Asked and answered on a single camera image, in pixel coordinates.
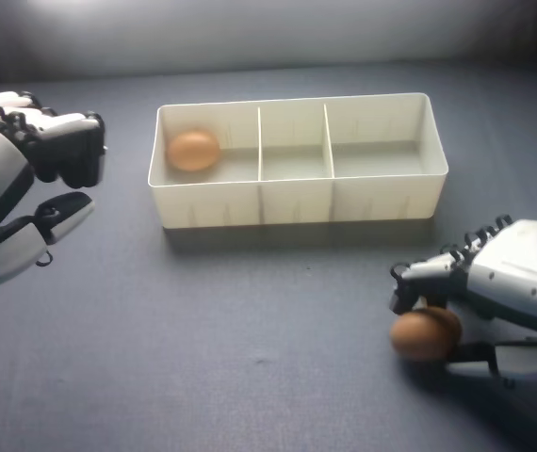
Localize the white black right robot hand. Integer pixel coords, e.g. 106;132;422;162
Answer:
388;214;537;390

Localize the brown egg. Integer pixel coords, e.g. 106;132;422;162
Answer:
388;307;464;363
165;130;223;172

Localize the white three-compartment tray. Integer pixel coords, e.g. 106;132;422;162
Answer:
146;91;449;231

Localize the grey table cloth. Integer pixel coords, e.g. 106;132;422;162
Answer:
0;56;537;452

